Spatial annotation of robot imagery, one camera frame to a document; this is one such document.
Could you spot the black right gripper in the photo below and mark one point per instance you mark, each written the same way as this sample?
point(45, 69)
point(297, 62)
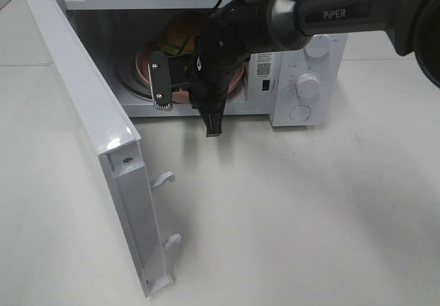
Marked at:
point(218, 55)

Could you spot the pink plate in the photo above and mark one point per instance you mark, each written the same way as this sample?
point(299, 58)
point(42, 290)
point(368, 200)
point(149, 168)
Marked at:
point(142, 60)

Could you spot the burger with lettuce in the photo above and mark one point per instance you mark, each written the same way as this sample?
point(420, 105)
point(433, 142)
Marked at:
point(178, 37)

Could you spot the round door release button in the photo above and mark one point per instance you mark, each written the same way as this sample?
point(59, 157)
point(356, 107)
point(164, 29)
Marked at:
point(300, 113)

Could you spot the white timer knob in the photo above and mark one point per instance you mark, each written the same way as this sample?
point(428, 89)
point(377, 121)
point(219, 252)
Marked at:
point(307, 85)

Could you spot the white microwave door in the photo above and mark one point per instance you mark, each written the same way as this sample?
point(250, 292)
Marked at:
point(111, 139)

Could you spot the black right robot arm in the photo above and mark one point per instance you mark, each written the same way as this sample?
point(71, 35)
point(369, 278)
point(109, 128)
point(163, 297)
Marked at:
point(283, 25)

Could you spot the glass turntable plate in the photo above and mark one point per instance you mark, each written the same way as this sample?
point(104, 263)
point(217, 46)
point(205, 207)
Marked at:
point(128, 74)

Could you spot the white power knob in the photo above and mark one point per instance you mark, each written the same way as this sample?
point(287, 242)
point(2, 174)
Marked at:
point(318, 46)

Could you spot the white microwave oven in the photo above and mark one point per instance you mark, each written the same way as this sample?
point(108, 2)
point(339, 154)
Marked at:
point(109, 29)

